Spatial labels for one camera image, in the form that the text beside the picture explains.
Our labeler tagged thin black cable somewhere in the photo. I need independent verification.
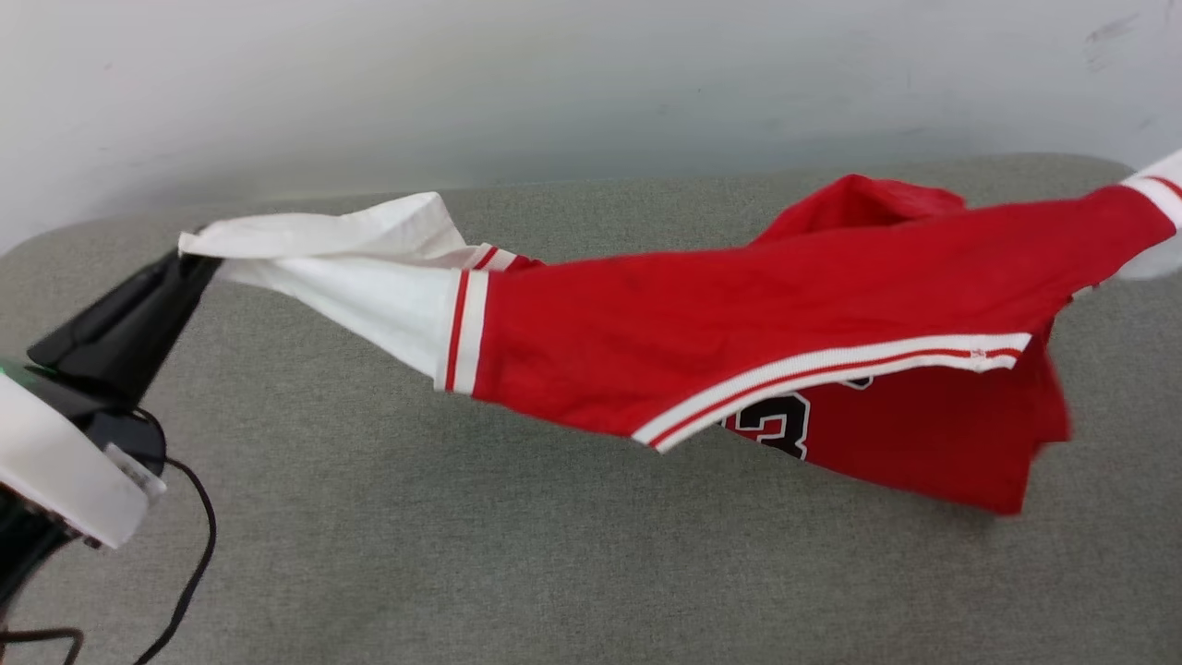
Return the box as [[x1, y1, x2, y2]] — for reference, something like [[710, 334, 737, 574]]
[[134, 457, 219, 665], [0, 627, 86, 665]]

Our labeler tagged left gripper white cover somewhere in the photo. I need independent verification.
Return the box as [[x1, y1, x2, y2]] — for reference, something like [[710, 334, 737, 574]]
[[0, 256, 225, 615]]

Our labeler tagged red and white basketball jersey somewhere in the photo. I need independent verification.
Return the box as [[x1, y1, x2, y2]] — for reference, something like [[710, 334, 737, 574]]
[[177, 148, 1182, 516]]

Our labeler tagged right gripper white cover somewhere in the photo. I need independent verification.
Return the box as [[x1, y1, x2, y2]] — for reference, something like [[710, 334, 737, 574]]
[[1113, 236, 1182, 283]]

